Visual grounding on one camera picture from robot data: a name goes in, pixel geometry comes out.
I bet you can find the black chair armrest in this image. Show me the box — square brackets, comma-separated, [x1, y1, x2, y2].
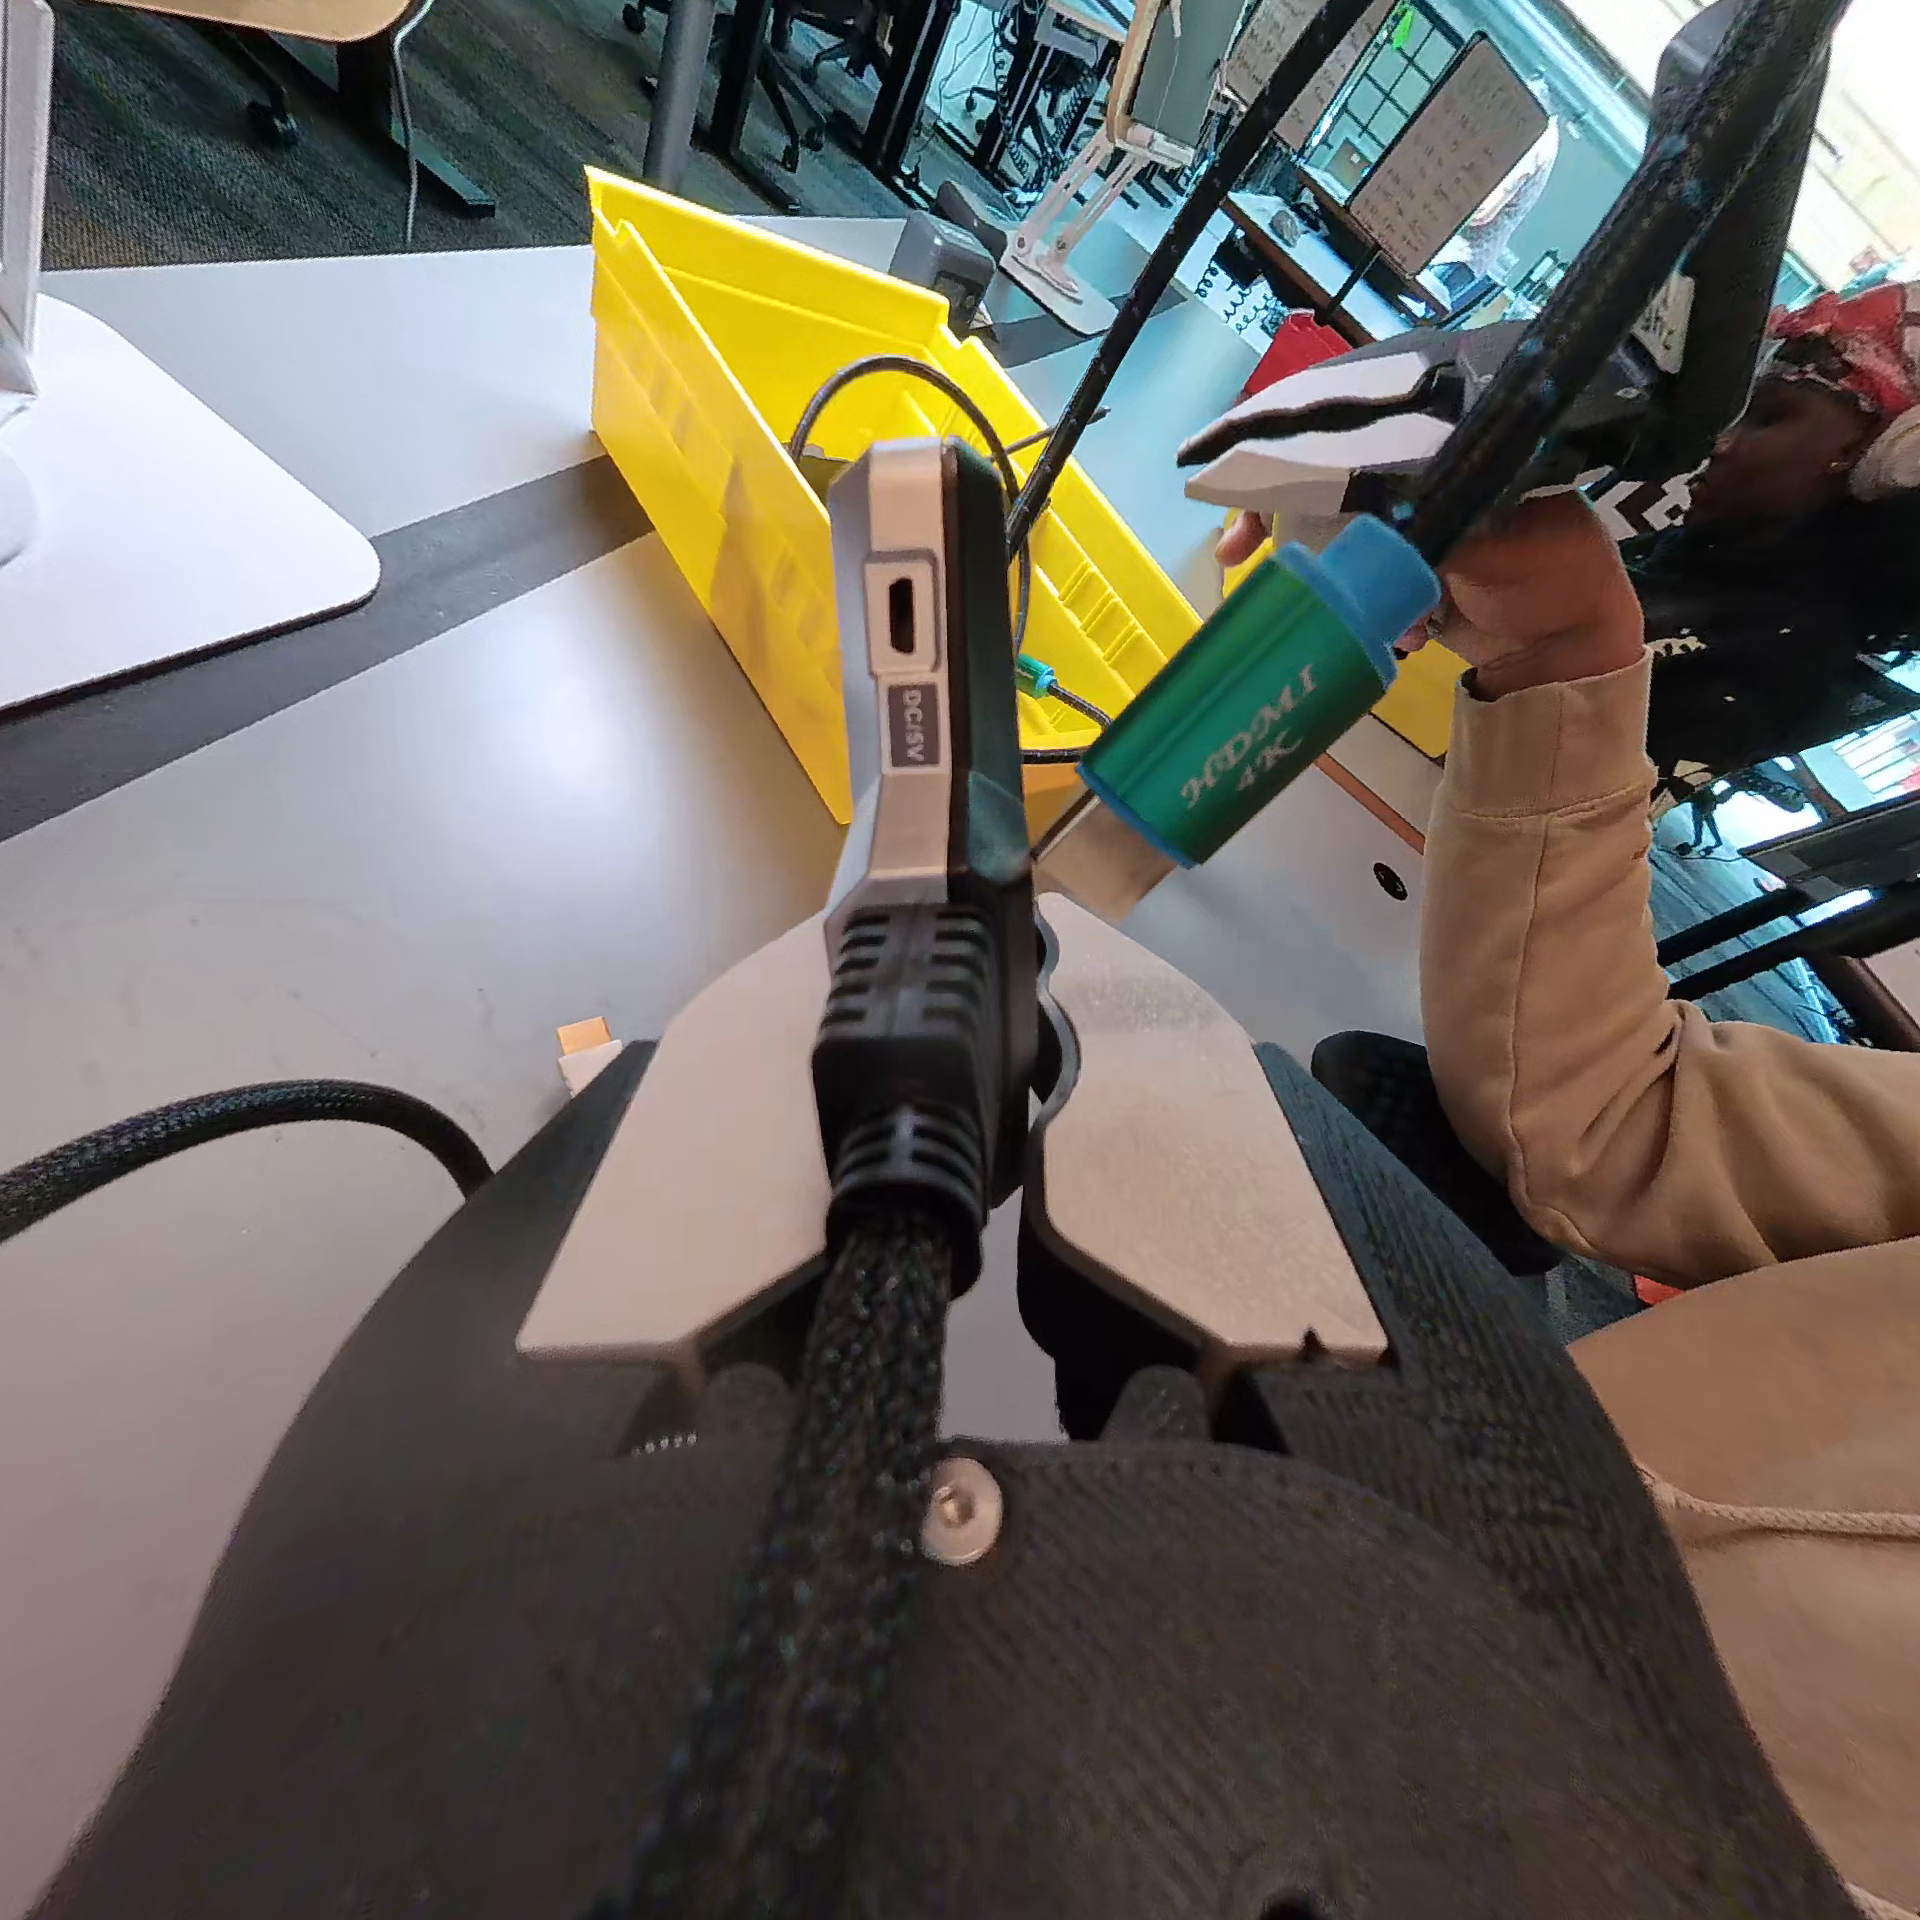
[1309, 1029, 1573, 1280]

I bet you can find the person's right forearm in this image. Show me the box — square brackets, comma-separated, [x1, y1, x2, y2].
[1416, 643, 1920, 1287]

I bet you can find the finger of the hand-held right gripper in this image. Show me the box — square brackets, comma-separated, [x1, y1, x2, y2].
[1232, 334, 1469, 441]
[1177, 415, 1460, 518]

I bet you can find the person's right hand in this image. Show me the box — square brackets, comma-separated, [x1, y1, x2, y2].
[1394, 486, 1648, 702]

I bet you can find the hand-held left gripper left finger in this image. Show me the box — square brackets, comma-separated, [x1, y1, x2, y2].
[515, 908, 837, 1367]

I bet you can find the person's torso in beige hoodie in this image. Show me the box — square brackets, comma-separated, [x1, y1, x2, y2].
[1563, 1240, 1920, 1920]

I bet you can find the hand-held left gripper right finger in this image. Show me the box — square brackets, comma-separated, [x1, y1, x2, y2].
[1020, 893, 1393, 1367]

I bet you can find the wooden framed panel with stand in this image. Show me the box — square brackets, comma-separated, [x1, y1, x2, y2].
[1002, 0, 1250, 343]

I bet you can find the white tablet stand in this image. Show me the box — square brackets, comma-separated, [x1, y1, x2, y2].
[0, 0, 384, 718]

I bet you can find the black braided hdmi cable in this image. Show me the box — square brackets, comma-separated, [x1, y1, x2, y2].
[0, 435, 1047, 1920]

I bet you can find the whiteboard with writing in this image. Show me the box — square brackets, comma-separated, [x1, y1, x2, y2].
[1346, 30, 1556, 280]
[1218, 0, 1416, 156]

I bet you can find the small grey device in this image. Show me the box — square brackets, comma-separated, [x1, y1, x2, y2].
[889, 208, 1010, 343]

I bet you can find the red storage bin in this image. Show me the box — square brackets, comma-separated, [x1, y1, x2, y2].
[1240, 303, 1355, 401]

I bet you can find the yellow storage bin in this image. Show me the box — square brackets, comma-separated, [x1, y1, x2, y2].
[1211, 507, 1469, 758]
[583, 163, 1205, 830]

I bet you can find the braided cable with green plug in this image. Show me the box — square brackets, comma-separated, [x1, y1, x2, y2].
[784, 355, 1123, 741]
[1002, 0, 1857, 928]

